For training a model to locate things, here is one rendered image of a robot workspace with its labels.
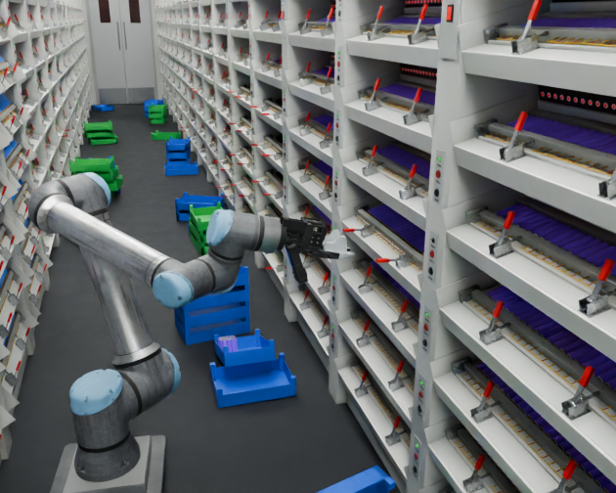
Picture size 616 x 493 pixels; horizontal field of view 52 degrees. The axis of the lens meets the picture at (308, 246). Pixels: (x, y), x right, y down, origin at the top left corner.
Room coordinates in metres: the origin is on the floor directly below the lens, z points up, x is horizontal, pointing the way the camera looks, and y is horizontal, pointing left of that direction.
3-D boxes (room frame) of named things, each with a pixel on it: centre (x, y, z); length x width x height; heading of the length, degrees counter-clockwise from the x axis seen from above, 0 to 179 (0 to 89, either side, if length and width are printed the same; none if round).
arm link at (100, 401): (1.56, 0.60, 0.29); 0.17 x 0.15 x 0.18; 145
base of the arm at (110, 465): (1.55, 0.60, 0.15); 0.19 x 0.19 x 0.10
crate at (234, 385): (2.11, 0.21, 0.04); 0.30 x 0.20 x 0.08; 106
